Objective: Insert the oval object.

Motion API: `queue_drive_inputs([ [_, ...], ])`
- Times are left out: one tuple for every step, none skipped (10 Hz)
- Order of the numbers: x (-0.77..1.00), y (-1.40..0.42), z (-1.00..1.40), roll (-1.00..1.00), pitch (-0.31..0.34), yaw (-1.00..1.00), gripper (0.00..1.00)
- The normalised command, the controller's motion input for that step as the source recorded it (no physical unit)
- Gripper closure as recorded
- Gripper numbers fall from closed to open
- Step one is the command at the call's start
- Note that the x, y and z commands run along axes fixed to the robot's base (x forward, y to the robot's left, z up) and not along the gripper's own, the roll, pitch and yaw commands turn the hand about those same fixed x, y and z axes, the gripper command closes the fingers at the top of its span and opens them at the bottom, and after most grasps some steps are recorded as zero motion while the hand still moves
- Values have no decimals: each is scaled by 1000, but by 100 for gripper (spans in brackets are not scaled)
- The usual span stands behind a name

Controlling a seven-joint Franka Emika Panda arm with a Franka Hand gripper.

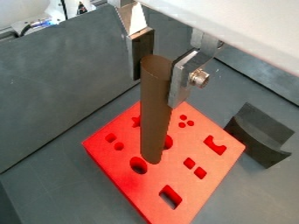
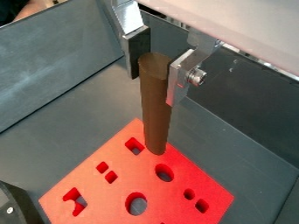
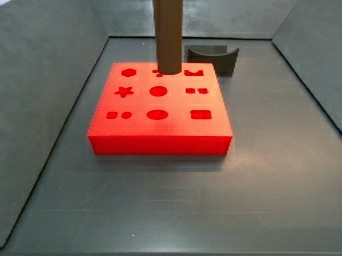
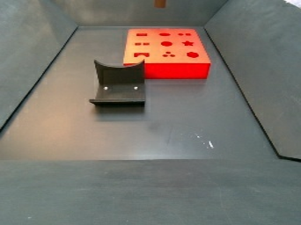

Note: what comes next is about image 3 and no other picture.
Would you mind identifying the brown oval peg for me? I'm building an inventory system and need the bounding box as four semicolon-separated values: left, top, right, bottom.
153;0;183;75

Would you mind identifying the red shape sorter block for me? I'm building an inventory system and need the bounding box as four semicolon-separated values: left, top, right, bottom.
88;62;233;155

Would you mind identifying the dark grey curved holder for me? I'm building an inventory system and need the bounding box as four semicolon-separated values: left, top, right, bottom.
186;45;239;77

